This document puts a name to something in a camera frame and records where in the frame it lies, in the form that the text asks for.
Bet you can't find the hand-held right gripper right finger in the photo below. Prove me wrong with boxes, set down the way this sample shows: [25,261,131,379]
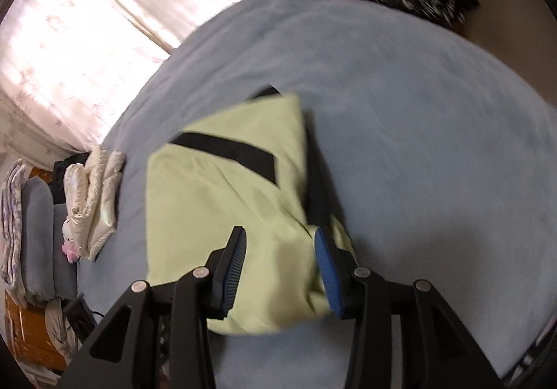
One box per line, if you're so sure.
[314,227,505,389]

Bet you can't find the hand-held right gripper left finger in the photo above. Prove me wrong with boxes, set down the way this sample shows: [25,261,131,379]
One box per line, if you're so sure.
[56,226,248,389]

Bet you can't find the green and black hooded jacket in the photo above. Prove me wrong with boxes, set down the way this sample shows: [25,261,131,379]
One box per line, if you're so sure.
[146,86,358,335]

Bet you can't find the cream puffer jacket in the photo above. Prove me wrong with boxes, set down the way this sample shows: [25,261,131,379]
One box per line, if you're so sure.
[63,147,127,261]

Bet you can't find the white and pink plush toy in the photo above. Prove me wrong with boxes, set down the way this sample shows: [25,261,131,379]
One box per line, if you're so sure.
[61,219,83,263]

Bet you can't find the blue bed sheet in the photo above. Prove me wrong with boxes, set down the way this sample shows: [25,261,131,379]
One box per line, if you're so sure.
[74,0,557,389]

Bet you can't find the blue-grey pillow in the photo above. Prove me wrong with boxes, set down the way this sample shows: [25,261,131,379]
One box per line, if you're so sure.
[19,178,55,298]
[52,204,79,300]

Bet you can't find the beige cloth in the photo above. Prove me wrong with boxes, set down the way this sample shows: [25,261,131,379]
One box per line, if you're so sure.
[44,297,79,355]

